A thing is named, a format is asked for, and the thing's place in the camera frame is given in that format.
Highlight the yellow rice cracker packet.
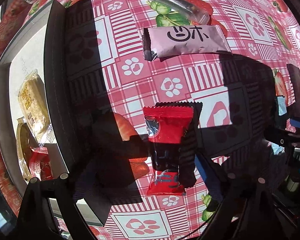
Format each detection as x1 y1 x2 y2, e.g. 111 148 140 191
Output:
17 69 53 144

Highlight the grey cardboard box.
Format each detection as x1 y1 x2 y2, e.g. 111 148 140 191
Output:
0 0 143 227

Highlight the long red snack packet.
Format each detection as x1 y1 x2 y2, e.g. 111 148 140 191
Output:
143 105 193 196

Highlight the light blue snack packet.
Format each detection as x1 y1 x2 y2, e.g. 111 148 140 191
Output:
271 95 288 155

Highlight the clear silver snack packet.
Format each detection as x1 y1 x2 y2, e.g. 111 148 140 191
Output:
127 0 210 25

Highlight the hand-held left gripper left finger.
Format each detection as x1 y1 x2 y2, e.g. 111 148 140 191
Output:
16 154 102 240

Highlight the small red snack packet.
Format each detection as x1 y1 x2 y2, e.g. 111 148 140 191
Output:
27 147 54 182

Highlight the strawberry printed tablecloth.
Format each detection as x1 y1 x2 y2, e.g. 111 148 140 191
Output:
0 0 300 240

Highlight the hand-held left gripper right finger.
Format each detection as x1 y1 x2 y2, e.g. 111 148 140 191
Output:
195 154 278 240

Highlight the pink snack packet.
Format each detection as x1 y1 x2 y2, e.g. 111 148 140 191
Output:
142 25 231 62

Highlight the gold snack packet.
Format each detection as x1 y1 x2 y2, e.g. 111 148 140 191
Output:
16 117 34 182

